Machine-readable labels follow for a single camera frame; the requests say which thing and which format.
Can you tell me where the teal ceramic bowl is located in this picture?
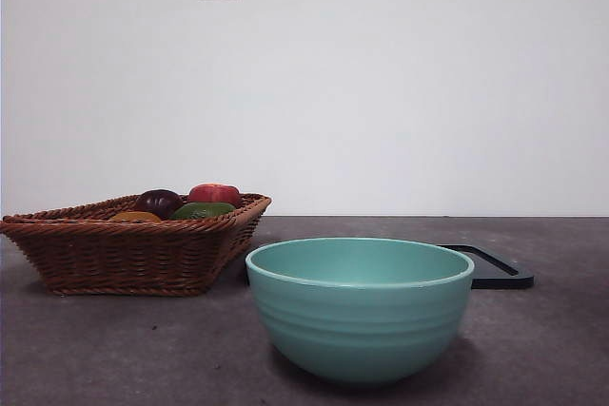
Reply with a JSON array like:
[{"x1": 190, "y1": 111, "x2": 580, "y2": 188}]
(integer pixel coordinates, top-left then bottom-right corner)
[{"x1": 245, "y1": 237, "x2": 476, "y2": 387}]

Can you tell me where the yellow orange fruit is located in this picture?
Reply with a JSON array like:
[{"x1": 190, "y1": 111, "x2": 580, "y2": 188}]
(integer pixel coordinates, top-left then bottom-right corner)
[{"x1": 109, "y1": 211, "x2": 163, "y2": 223}]

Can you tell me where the dark green rectangular tray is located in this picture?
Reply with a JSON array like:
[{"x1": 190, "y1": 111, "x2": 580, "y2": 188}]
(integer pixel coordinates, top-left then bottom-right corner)
[{"x1": 437, "y1": 243, "x2": 535, "y2": 290}]

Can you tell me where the red apple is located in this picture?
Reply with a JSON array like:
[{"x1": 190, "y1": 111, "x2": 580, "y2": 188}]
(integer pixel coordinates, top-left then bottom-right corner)
[{"x1": 187, "y1": 183, "x2": 243, "y2": 208}]

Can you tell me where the green avocado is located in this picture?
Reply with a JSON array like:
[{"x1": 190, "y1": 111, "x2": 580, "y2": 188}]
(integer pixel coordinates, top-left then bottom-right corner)
[{"x1": 170, "y1": 202, "x2": 238, "y2": 222}]

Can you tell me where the dark purple fruit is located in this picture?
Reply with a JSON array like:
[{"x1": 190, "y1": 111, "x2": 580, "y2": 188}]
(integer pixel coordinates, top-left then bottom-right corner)
[{"x1": 134, "y1": 188, "x2": 185, "y2": 218}]

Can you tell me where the brown wicker basket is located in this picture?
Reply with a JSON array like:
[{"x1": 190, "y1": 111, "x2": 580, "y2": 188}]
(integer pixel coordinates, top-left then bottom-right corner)
[{"x1": 0, "y1": 192, "x2": 273, "y2": 297}]

